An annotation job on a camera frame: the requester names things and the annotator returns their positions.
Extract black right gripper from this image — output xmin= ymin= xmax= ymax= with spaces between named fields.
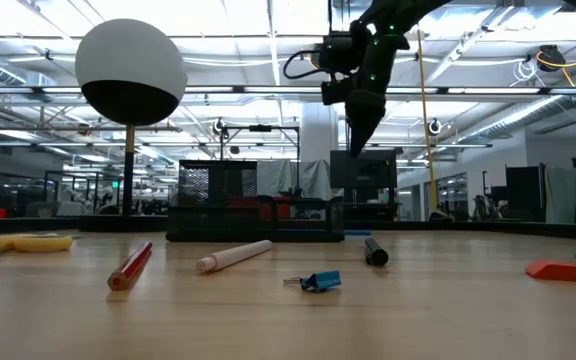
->
xmin=317 ymin=19 xmax=412 ymax=159

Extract black pen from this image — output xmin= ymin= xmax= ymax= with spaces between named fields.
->
xmin=363 ymin=236 xmax=390 ymax=268

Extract blue binder clip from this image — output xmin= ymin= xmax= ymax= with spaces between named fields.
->
xmin=282 ymin=270 xmax=343 ymax=294

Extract cream marker pen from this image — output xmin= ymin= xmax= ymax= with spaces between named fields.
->
xmin=195 ymin=239 xmax=274 ymax=274

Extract orange eraser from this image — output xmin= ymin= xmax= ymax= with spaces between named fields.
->
xmin=524 ymin=258 xmax=576 ymax=285

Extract yellow-handled scissors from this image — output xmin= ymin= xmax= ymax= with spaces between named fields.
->
xmin=0 ymin=232 xmax=75 ymax=254

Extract black mesh desk organizer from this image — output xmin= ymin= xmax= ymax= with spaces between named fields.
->
xmin=165 ymin=159 xmax=346 ymax=244

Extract black monitor on stand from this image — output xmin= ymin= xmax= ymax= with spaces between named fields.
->
xmin=329 ymin=149 xmax=399 ymax=221

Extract grey fabric cover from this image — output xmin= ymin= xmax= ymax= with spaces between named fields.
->
xmin=256 ymin=158 xmax=332 ymax=201

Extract white globe table lamp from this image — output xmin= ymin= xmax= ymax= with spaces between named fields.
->
xmin=74 ymin=18 xmax=189 ymax=232

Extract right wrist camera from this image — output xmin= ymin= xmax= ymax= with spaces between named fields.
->
xmin=320 ymin=76 xmax=355 ymax=107

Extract yellow hanging cable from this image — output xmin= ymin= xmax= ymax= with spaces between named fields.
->
xmin=415 ymin=28 xmax=440 ymax=214

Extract black background rig frame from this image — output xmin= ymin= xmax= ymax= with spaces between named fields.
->
xmin=219 ymin=123 xmax=302 ymax=199

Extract black ceiling cable reel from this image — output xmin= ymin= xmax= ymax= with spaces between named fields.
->
xmin=536 ymin=43 xmax=568 ymax=72

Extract black aluminium table frame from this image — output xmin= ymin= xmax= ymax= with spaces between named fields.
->
xmin=0 ymin=213 xmax=576 ymax=242

